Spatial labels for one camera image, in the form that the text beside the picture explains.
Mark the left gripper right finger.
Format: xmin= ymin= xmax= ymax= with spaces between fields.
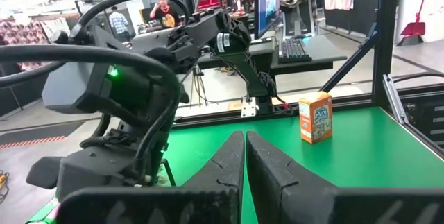
xmin=245 ymin=130 xmax=444 ymax=224

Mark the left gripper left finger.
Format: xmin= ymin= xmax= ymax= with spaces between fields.
xmin=57 ymin=130 xmax=246 ymax=224

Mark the orange Mini Wheats cereal box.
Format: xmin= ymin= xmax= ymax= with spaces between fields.
xmin=298 ymin=91 xmax=334 ymax=145

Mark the pale green potted plant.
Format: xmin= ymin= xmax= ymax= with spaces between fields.
xmin=148 ymin=166 xmax=171 ymax=187

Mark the black floor mat red edge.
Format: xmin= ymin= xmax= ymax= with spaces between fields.
xmin=0 ymin=119 xmax=86 ymax=150

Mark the green table mat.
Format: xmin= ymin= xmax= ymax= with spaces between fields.
xmin=26 ymin=105 xmax=444 ymax=224

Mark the silver aluminium corner brace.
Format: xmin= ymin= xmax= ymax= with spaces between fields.
xmin=382 ymin=74 xmax=410 ymax=125

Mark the dark office desk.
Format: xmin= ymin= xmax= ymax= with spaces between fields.
xmin=196 ymin=35 xmax=348 ymax=78

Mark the black computer keyboard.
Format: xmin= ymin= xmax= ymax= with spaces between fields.
xmin=279 ymin=37 xmax=313 ymax=64

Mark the grey office chair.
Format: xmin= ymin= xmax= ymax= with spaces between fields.
xmin=280 ymin=0 xmax=318 ymax=40

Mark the black partition panel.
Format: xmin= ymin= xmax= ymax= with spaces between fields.
xmin=324 ymin=0 xmax=379 ymax=41

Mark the large computer monitor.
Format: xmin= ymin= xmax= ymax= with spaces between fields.
xmin=254 ymin=0 xmax=282 ymax=40

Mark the red dustpan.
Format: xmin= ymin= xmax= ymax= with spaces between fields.
xmin=397 ymin=0 xmax=434 ymax=46

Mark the thin black shelf frame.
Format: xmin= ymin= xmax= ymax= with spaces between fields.
xmin=161 ymin=157 xmax=176 ymax=187

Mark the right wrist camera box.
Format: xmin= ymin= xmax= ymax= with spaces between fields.
xmin=41 ymin=60 xmax=112 ymax=114

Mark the white metal base bracket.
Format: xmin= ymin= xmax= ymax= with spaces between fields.
xmin=241 ymin=97 xmax=257 ymax=119

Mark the black aluminium rig frame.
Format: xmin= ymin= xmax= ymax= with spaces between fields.
xmin=171 ymin=0 xmax=444 ymax=161

